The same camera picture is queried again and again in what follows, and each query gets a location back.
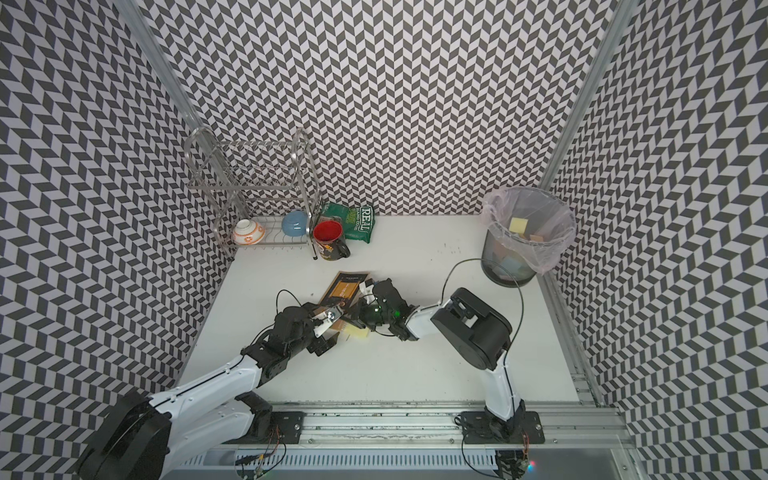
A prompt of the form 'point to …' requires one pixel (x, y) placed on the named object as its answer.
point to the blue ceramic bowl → (294, 223)
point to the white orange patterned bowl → (248, 232)
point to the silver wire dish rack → (262, 181)
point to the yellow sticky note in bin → (518, 225)
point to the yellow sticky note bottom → (355, 332)
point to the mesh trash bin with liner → (529, 232)
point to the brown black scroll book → (341, 291)
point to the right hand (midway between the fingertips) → (338, 321)
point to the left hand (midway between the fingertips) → (322, 318)
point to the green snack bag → (358, 222)
